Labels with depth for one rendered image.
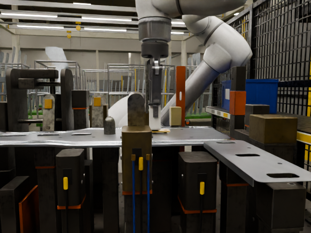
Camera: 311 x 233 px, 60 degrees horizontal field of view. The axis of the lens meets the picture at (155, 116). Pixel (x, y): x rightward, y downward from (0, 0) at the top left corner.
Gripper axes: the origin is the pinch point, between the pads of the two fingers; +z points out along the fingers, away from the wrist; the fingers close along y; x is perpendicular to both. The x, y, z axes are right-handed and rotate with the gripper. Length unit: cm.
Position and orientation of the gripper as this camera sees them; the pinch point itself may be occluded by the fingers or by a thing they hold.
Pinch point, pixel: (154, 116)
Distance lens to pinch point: 75.7
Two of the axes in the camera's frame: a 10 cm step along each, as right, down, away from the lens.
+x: -10.0, 0.1, -0.9
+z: 0.0, 9.9, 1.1
